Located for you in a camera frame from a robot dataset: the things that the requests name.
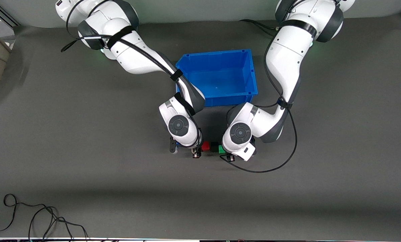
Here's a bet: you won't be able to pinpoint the dark grey table mat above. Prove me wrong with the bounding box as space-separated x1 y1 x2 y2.
0 12 401 241

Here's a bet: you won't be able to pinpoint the blue plastic storage bin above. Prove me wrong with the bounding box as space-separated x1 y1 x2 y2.
175 49 258 109

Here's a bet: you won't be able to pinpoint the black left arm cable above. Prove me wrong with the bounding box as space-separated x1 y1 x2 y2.
219 0 339 174

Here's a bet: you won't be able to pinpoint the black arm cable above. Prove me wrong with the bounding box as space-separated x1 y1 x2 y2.
219 0 339 174
61 0 204 150

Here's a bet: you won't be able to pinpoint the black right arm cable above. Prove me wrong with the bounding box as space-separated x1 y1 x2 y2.
61 0 204 150

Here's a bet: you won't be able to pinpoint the black left base cables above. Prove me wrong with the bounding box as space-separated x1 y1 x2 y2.
238 19 279 31

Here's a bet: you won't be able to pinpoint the loose black cable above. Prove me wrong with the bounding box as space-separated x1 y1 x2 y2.
0 194 88 241

